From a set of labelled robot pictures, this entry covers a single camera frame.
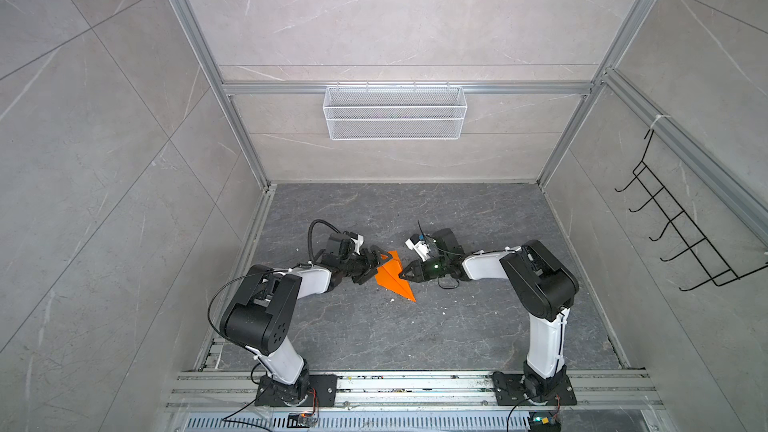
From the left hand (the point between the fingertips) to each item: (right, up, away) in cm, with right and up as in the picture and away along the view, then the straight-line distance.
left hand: (386, 257), depth 91 cm
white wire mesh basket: (+3, +48, +10) cm, 49 cm away
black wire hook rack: (+69, +3, -30) cm, 75 cm away
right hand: (+5, -6, +2) cm, 8 cm away
